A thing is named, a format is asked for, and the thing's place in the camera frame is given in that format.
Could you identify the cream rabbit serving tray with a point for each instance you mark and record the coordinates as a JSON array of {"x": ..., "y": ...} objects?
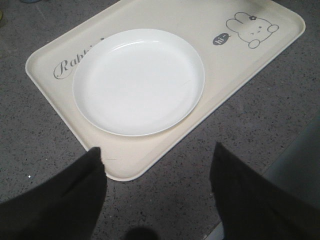
[{"x": 235, "y": 39}]

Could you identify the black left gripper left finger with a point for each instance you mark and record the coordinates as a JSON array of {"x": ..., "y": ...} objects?
[{"x": 66, "y": 207}]

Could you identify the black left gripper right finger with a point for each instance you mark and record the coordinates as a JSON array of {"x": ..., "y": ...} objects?
[{"x": 252, "y": 208}]

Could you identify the white round plate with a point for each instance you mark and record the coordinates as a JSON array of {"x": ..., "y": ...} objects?
[{"x": 138, "y": 82}]

